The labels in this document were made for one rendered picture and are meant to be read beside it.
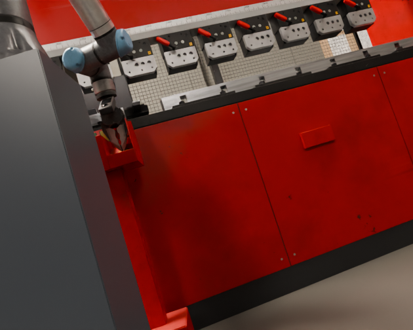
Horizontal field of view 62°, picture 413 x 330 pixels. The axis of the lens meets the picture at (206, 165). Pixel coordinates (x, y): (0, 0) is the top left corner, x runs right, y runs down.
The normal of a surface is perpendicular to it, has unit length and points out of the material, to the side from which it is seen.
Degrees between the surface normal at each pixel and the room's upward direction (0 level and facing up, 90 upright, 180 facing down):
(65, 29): 90
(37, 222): 90
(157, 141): 90
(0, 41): 72
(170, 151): 90
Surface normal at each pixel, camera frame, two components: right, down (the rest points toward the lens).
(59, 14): 0.18, -0.15
